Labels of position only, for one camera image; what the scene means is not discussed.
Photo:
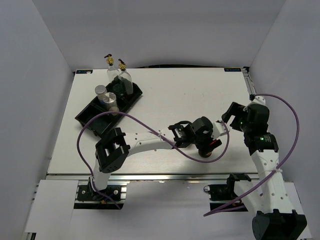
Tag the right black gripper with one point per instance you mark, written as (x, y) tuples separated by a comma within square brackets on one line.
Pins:
[(236, 110)]

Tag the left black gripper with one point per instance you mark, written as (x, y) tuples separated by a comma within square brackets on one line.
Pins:
[(205, 147)]

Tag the red lid sauce jar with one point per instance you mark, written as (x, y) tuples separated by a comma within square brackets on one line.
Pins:
[(205, 151)]

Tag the glass bottle dark sauce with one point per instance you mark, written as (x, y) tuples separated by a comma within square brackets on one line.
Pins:
[(125, 77)]

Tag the small jar white label lid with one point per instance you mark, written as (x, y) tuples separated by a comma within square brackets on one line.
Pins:
[(110, 101)]

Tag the clear glass oil bottle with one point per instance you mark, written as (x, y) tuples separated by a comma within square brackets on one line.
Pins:
[(112, 72)]

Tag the white spice jar silver lid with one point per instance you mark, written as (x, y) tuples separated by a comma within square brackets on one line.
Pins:
[(100, 91)]

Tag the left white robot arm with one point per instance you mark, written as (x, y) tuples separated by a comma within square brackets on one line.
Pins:
[(115, 146)]

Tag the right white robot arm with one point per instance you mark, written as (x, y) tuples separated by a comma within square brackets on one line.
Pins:
[(275, 217)]

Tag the right blue table label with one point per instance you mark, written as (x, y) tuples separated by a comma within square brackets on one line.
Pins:
[(231, 69)]

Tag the blue table label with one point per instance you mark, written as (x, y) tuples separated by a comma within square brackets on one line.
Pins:
[(84, 71), (231, 69)]

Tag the black compartment tray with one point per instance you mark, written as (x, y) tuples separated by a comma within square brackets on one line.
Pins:
[(119, 101)]

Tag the left blue table label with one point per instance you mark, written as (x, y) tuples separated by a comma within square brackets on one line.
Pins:
[(84, 71)]

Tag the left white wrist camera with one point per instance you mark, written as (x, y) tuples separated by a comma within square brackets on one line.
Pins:
[(219, 129)]

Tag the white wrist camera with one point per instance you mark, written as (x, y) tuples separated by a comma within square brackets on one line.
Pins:
[(219, 129), (255, 99)]

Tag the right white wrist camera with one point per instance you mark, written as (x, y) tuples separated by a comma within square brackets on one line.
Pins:
[(255, 99)]

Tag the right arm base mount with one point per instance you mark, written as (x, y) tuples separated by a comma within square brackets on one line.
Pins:
[(223, 193)]

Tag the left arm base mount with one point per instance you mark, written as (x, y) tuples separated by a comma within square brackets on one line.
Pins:
[(87, 199)]

